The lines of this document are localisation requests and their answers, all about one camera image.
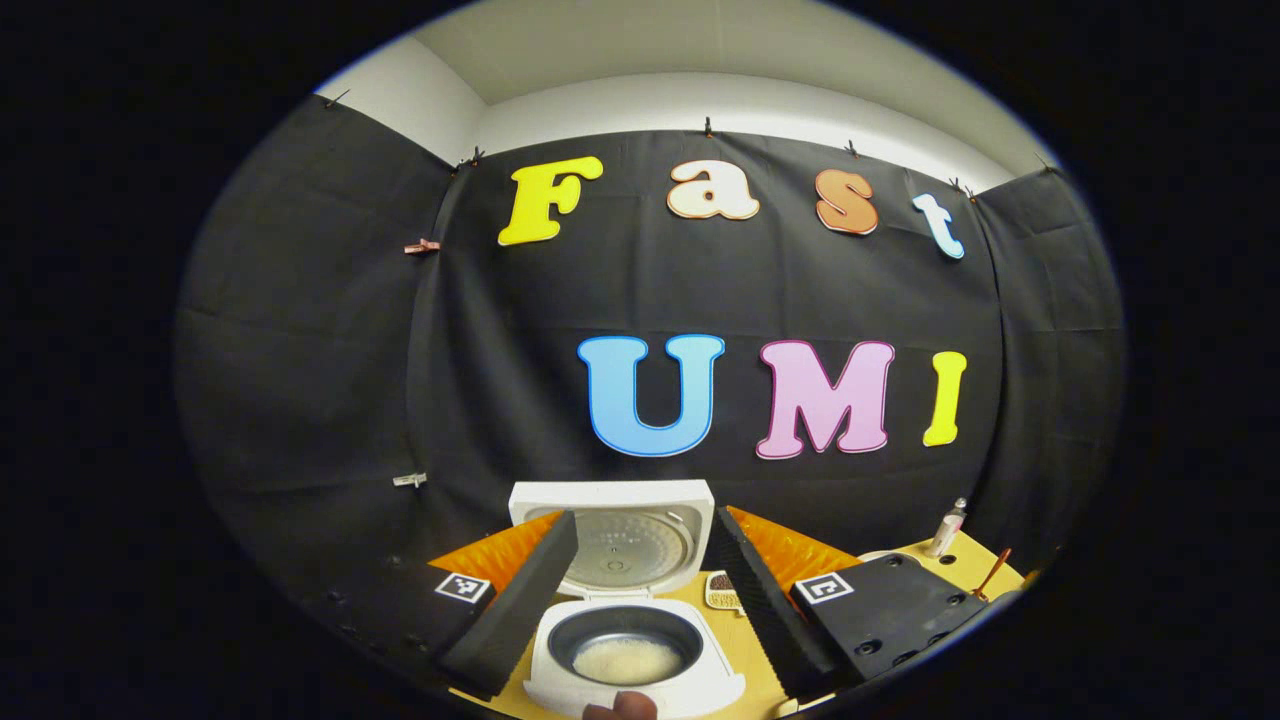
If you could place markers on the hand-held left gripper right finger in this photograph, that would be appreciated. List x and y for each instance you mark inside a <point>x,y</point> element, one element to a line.
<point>770,610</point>

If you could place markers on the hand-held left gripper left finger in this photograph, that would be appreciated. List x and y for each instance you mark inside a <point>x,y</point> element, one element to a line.
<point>525,610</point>

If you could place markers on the white rice pile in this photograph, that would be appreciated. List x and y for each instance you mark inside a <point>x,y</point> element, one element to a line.
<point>628,662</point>

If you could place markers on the white rice cooker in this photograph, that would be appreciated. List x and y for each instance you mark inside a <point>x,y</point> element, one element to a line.
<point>630,545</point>

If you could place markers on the brown wooden spoon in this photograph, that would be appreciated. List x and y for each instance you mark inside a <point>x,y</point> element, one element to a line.
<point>995,575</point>

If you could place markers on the white divided bean dish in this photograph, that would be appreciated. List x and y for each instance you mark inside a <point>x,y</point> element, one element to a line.
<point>720,590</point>

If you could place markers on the white round plate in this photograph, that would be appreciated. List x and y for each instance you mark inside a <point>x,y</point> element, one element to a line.
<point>880,555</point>

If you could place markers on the silver cloth clip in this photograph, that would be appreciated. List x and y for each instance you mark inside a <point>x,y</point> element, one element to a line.
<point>409,480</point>

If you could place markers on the clear bottle with pink label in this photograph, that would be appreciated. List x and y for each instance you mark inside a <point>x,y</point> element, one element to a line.
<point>946,530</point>

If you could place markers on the black backdrop cloth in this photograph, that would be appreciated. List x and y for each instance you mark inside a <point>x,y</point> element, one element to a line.
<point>320,350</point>

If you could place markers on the pink cloth clip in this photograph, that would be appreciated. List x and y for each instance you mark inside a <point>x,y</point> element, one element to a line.
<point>422,246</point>

